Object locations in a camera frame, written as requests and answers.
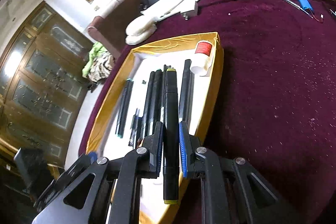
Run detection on white papers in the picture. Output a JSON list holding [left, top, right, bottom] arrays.
[[141, 0, 199, 22]]

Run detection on clear cap gel pen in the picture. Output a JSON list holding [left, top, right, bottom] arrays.
[[128, 109, 142, 149]]

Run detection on silver pen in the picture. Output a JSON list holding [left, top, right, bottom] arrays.
[[282, 0, 313, 18]]

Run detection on wooden cabinet doors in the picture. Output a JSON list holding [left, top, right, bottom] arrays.
[[1, 2, 92, 167]]

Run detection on brown armchair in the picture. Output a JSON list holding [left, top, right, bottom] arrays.
[[87, 0, 146, 59]]

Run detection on black marker green cap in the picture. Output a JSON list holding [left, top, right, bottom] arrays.
[[148, 69, 162, 135]]

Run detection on long black marker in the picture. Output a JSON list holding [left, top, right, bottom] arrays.
[[141, 71, 155, 139]]

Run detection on nail clipper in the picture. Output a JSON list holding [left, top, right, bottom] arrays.
[[329, 9, 336, 17]]

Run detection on wrapped white round cakes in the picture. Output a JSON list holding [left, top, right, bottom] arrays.
[[125, 15, 157, 46]]

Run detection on gold lined white box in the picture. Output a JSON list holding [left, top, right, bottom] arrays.
[[86, 32, 224, 223]]

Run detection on white power adapter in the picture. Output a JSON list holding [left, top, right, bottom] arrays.
[[180, 1, 198, 20]]

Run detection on white red label pill bottle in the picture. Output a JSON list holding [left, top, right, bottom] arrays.
[[190, 40, 213, 77]]

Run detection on blue battery pack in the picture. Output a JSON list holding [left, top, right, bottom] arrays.
[[298, 0, 323, 23]]

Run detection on black marker yellow-green cap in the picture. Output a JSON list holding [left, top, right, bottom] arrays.
[[163, 68, 179, 205]]

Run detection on black test gel pen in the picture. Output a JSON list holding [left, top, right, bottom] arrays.
[[161, 64, 169, 108]]

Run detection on black marker yellow cap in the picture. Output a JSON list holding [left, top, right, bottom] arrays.
[[179, 59, 194, 127]]

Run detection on green and patterned cloth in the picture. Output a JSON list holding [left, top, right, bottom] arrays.
[[82, 42, 116, 83]]

